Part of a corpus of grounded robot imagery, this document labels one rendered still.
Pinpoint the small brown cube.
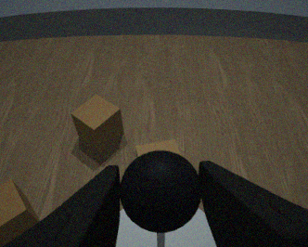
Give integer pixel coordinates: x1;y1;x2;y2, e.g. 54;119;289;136
136;138;180;157
0;179;41;246
71;95;124;152

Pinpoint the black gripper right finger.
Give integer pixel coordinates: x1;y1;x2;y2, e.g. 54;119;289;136
199;161;308;247

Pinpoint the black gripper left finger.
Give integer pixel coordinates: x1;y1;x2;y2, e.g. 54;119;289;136
2;165;121;247

